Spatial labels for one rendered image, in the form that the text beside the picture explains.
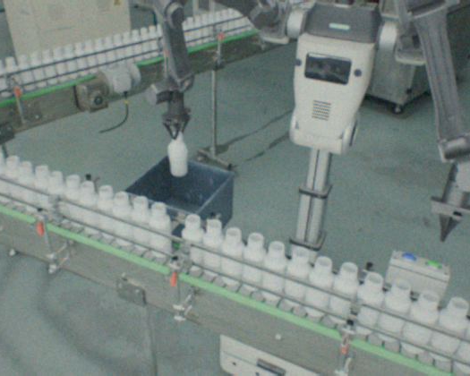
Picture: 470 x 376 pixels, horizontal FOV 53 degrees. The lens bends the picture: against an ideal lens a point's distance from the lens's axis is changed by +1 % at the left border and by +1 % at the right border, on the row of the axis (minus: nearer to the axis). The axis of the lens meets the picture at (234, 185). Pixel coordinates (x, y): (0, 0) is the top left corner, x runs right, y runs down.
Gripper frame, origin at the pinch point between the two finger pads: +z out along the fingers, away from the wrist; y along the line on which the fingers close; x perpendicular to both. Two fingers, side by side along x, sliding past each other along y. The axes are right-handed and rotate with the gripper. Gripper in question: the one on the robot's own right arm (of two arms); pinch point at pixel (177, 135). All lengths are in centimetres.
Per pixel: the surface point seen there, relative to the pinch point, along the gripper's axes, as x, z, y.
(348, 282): 71, 2, 43
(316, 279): 64, 3, 45
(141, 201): 10.7, 0.7, 39.1
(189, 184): -4.9, 31.6, -16.2
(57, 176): -16.6, -1.2, 41.2
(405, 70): 53, 66, -321
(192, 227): 29, 1, 43
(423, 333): 89, 8, 46
